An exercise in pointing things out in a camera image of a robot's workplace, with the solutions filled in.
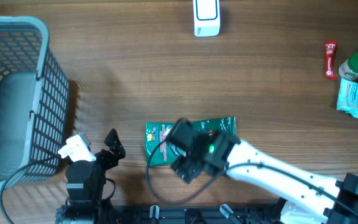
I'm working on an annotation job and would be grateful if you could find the green 3M gloves package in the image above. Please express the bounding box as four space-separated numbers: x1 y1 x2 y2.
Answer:
144 116 237 167

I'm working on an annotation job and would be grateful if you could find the light blue tissue pack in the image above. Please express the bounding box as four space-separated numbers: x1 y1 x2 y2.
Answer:
336 78 358 119

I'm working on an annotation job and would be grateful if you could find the red Nescafe stick sachet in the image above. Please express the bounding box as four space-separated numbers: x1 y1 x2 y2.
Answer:
324 40 337 80

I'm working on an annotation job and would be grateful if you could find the green lid seasoning jar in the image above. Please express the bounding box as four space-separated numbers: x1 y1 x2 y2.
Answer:
339 52 358 81

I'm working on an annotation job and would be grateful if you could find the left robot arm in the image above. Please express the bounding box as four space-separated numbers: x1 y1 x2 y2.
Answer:
55 129 126 224

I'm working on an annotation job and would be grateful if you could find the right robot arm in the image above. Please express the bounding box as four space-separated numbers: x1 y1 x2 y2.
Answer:
166 119 358 223

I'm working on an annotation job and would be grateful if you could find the white barcode scanner box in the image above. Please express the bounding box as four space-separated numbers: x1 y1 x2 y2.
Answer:
193 0 221 37

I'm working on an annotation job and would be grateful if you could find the grey plastic shopping basket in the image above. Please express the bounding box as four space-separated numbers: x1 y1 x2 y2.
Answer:
0 16 70 189

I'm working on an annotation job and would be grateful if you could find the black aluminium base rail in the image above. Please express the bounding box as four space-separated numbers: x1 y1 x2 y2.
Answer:
55 203 291 224

